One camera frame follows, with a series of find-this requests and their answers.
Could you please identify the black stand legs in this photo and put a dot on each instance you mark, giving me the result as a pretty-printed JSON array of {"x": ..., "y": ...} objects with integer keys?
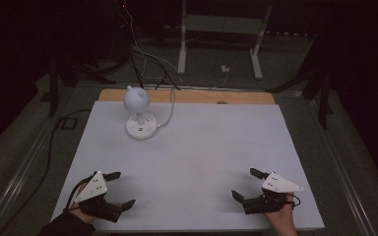
[
  {"x": 323, "y": 95},
  {"x": 54, "y": 88}
]

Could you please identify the person's left hand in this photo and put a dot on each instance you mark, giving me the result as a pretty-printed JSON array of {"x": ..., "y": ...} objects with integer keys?
[{"x": 78, "y": 213}]

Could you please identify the black square floor plate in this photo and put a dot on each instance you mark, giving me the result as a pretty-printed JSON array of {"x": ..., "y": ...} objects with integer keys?
[{"x": 69, "y": 123}]

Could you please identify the white plug adapter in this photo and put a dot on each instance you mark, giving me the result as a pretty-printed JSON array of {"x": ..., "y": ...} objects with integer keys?
[{"x": 225, "y": 69}]

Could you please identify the white metal stand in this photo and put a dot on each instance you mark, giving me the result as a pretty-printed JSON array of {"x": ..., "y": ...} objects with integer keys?
[{"x": 223, "y": 24}]

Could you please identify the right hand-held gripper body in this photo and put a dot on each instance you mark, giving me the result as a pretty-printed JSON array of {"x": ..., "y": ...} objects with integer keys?
[{"x": 277, "y": 184}]

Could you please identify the person's right hand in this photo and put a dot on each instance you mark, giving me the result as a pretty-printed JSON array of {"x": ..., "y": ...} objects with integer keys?
[{"x": 283, "y": 221}]

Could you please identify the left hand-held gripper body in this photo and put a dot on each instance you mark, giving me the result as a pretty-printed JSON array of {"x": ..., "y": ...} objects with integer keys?
[{"x": 93, "y": 190}]

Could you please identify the white table cover sheet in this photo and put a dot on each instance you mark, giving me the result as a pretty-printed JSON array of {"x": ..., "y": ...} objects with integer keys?
[{"x": 193, "y": 157}]

